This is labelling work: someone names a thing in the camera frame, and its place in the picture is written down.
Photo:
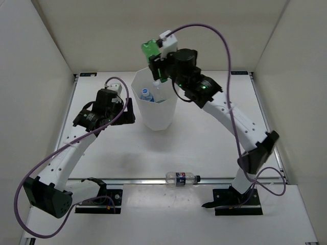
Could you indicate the left dark corner label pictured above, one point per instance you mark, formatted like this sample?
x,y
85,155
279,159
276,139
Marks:
x,y
88,74

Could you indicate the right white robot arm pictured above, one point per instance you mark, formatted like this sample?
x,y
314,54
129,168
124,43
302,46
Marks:
x,y
258,144

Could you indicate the right dark corner label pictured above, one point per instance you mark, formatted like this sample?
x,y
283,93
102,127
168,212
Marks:
x,y
239,73

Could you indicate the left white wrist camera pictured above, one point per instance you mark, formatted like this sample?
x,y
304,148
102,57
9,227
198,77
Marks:
x,y
117,87

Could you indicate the white octagonal plastic bin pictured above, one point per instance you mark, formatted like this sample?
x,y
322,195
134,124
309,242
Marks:
x,y
159,114

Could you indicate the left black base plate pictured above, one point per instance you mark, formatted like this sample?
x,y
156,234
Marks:
x,y
113,205

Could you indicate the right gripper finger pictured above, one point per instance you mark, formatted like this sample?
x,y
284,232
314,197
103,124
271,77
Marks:
x,y
157,67
167,73

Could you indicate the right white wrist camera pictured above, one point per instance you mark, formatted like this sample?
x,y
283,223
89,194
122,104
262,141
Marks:
x,y
169,44

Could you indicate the aluminium table rail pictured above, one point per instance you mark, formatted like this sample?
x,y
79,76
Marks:
x,y
161,181

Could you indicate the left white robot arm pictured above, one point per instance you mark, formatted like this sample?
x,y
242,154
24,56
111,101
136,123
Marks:
x,y
49,191

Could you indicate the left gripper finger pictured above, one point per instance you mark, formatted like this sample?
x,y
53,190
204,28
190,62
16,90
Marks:
x,y
122,121
129,113

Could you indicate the green plastic bottle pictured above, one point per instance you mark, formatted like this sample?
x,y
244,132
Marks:
x,y
151,48

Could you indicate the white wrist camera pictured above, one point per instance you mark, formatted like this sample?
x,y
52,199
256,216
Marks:
x,y
169,44
117,87

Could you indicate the blue label clear bottle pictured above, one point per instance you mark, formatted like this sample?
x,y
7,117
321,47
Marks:
x,y
146,95

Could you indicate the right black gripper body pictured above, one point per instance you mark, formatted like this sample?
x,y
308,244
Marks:
x,y
171,62

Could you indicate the Pepsi label clear bottle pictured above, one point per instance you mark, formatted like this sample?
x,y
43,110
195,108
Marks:
x,y
181,179

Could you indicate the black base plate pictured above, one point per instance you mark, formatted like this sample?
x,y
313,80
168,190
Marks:
x,y
227,203
113,205

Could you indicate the dark corner label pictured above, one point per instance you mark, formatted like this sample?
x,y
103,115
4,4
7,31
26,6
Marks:
x,y
239,73
88,74

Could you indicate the green label clear bottle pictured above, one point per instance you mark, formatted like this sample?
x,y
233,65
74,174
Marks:
x,y
158,92

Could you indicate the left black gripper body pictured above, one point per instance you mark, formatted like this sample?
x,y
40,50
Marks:
x,y
113,113

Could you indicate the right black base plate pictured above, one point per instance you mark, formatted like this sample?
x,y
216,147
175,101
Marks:
x,y
227,203

